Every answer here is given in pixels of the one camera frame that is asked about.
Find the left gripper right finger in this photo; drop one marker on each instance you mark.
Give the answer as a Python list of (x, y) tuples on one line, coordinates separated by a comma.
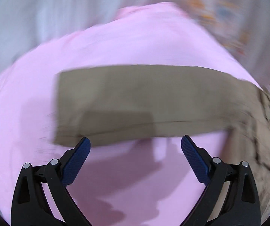
[(241, 205)]

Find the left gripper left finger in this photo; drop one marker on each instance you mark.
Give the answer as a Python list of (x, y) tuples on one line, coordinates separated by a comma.
[(41, 196)]

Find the olive quilted jacket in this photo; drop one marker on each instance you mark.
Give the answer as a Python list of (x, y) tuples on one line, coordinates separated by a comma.
[(119, 103)]

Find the pink bed sheet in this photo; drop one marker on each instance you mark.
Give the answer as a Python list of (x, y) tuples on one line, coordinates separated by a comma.
[(146, 182)]

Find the grey floral curtain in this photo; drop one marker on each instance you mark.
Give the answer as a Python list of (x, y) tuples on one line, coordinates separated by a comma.
[(242, 27)]

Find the white satin curtain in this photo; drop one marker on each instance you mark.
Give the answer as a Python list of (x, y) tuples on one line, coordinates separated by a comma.
[(24, 24)]

